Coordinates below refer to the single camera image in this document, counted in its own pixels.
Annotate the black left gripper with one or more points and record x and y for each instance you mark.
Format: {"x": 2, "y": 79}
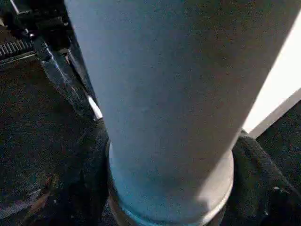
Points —
{"x": 35, "y": 23}

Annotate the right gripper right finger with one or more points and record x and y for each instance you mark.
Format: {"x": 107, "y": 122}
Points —
{"x": 258, "y": 188}

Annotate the black mat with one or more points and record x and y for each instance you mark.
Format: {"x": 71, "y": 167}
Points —
{"x": 35, "y": 129}

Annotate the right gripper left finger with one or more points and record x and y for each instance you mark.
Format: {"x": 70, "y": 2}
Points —
{"x": 77, "y": 183}

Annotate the white plastic table top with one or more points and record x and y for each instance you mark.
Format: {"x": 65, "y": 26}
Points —
{"x": 277, "y": 82}

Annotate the white plastic table leg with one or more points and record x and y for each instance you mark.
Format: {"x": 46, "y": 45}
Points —
{"x": 164, "y": 94}

